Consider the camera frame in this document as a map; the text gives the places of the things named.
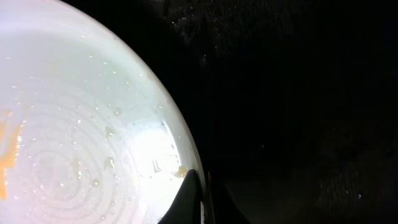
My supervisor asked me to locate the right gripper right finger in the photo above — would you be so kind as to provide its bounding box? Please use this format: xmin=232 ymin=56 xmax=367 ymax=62
xmin=206 ymin=172 xmax=249 ymax=224

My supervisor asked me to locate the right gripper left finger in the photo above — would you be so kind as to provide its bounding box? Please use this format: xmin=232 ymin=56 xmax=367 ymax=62
xmin=158 ymin=169 xmax=202 ymax=224

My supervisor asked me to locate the light green plate front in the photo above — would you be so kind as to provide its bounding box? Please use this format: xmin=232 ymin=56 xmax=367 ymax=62
xmin=1 ymin=0 xmax=205 ymax=223

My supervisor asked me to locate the black round tray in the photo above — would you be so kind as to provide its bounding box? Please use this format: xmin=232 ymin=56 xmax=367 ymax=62
xmin=62 ymin=0 xmax=398 ymax=224

